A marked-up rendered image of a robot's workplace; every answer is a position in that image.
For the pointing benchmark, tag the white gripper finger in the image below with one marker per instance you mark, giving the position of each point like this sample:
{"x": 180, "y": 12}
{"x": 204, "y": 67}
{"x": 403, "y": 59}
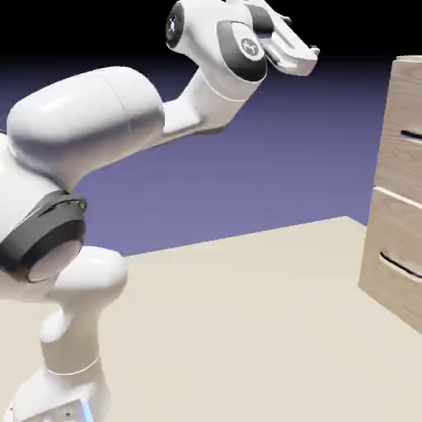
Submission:
{"x": 289, "y": 20}
{"x": 315, "y": 50}

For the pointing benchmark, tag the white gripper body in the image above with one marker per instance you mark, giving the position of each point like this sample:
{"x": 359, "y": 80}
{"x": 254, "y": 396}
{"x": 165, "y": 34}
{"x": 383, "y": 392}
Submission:
{"x": 293, "y": 52}

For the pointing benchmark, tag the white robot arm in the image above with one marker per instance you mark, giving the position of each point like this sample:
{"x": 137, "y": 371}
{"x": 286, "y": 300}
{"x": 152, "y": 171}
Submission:
{"x": 82, "y": 118}

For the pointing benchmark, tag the light wood drawer front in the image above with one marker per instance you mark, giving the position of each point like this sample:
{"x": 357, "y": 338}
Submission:
{"x": 400, "y": 165}
{"x": 385, "y": 230}

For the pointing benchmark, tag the light wood cabinet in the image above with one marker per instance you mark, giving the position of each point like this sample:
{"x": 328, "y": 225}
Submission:
{"x": 395, "y": 171}

